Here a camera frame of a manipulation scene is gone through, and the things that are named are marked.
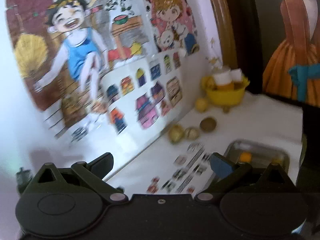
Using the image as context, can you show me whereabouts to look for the metal tray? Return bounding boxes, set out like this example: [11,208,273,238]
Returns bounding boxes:
[207,139,291,195]

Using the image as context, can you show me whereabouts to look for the dark door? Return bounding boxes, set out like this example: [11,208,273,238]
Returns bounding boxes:
[225,0,320,105]

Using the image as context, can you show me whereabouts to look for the black furniture piece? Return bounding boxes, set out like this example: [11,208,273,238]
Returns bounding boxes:
[297,102,320,193]

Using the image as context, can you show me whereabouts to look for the pink girl drawing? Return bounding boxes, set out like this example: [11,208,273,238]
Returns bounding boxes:
[139,0,201,56]

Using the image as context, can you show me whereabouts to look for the colourful houses drawing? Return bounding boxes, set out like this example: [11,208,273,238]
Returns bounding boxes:
[100,51,185,143]

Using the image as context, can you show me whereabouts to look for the small white box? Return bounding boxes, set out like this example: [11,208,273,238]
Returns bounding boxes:
[231,68,245,83]

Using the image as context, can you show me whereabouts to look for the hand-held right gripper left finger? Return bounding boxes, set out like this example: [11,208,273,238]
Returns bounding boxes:
[36,152,129,204]

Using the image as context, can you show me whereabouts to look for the white printed tablecloth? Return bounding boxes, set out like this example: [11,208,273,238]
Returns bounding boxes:
[104,90,304,196]

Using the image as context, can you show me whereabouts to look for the yellow round fruit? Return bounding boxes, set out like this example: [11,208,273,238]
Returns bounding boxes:
[194,97,209,112]

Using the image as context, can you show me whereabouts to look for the brown wooden door frame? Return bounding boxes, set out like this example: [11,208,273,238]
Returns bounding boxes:
[204,0,238,71]

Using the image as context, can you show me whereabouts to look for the striped round fruit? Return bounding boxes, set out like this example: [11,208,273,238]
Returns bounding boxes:
[184,126,200,140]

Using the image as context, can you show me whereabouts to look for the orange dress girl poster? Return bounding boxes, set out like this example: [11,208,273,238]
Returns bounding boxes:
[262,0,320,103]

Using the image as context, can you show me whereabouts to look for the yellow pear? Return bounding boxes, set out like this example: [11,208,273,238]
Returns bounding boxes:
[168,124,185,144]

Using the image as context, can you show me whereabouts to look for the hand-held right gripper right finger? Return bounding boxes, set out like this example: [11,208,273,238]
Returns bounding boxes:
[194,152,288,204]

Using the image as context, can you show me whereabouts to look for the boy with fan drawing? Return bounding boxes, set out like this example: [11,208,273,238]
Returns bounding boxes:
[5,0,160,142]

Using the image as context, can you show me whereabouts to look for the brown kiwi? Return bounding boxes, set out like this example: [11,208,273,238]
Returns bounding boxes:
[199,117,217,132]

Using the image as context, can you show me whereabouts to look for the yellow flower-shaped bowl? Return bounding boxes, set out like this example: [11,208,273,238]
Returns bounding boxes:
[203,76,250,106]

